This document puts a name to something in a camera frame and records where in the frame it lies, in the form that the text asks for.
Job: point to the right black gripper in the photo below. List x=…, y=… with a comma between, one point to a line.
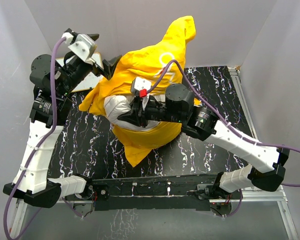
x=137, y=115

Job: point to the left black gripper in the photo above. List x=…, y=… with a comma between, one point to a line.
x=108, y=66

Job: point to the white pillow insert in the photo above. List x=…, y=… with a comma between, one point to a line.
x=117, y=105

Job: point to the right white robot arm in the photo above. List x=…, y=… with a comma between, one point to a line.
x=265, y=169

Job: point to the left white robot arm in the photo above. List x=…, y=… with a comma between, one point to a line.
x=53, y=82

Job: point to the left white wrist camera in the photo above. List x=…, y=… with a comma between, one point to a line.
x=82, y=46

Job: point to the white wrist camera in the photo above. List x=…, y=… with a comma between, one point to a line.
x=82, y=46
x=140, y=86

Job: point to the small whiteboard wooden frame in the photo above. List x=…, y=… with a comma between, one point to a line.
x=90, y=80

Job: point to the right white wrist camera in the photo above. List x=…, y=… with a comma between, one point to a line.
x=140, y=86

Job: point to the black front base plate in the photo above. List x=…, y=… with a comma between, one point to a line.
x=192, y=191

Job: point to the aluminium frame rail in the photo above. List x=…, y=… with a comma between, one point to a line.
x=248, y=194

